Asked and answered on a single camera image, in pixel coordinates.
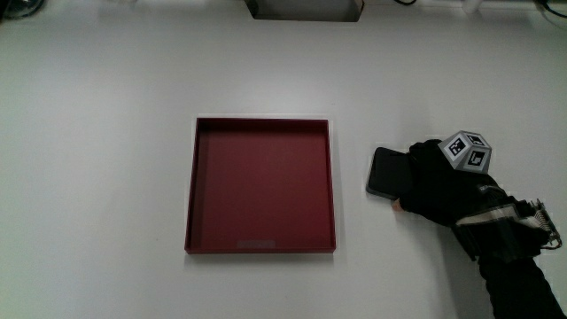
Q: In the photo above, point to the person's right forearm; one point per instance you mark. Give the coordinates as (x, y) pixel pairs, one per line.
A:
(518, 288)

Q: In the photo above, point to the grey metal box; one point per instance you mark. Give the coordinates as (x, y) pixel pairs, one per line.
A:
(305, 10)

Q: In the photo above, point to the black battery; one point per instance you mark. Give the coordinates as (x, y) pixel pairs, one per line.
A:
(390, 173)

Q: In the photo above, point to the person's right hand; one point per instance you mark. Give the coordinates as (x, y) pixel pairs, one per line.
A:
(447, 195)

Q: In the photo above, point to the white desk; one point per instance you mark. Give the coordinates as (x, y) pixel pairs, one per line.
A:
(97, 146)

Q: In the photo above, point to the dark red square tray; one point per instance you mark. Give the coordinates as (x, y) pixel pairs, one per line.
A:
(261, 186)

